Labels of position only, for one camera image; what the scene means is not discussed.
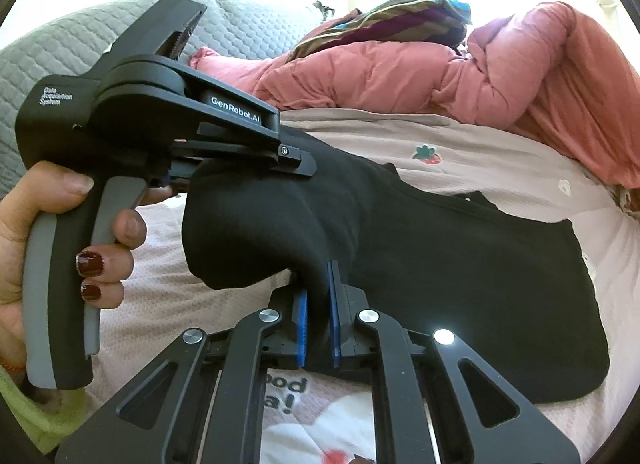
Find grey quilted cover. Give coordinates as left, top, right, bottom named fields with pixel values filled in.
left=0, top=0, right=322, bottom=195

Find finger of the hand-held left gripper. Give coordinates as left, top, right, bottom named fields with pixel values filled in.
left=97, top=55, right=319, bottom=181

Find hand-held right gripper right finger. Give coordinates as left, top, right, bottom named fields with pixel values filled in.
left=326, top=259, right=582, bottom=464

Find striped multicolour cloth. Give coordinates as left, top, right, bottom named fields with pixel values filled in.
left=289, top=0, right=474, bottom=63

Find pink printed bed sheet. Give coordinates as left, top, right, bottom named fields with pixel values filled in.
left=60, top=106, right=640, bottom=464

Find black and orange small garment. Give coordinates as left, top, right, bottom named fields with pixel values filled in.
left=181, top=131, right=612, bottom=406

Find person's left hand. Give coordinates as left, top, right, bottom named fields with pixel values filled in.
left=0, top=162, right=174, bottom=371

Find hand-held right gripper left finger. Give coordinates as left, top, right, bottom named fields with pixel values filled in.
left=55, top=289, right=311, bottom=464

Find pink padded jacket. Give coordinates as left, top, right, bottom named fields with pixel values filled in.
left=190, top=1, right=640, bottom=191

